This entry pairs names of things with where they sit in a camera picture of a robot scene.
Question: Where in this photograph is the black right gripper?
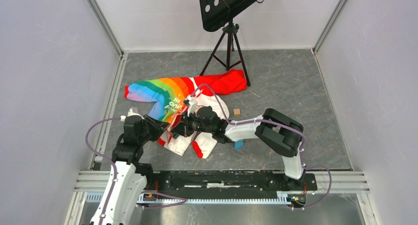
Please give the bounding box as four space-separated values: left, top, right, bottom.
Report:
172 109 214 138

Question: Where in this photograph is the black music stand tripod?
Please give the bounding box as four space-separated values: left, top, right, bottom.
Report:
199 0 264 86

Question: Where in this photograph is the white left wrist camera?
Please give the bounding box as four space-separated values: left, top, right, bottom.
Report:
120 107 143 122

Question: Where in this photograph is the blue triangular block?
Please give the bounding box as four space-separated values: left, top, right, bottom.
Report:
234 140 244 151

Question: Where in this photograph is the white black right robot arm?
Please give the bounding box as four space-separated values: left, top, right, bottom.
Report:
171 106 305 190

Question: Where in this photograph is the rainbow cartoon zip jacket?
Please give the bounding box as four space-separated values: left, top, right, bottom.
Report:
124 69 247 159

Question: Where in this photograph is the small wooden cube block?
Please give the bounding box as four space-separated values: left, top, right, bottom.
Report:
233 108 241 117

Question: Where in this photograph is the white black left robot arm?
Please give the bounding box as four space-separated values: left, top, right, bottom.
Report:
90 114 170 225

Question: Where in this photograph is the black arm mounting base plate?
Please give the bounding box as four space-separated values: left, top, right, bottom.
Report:
145 170 318 200

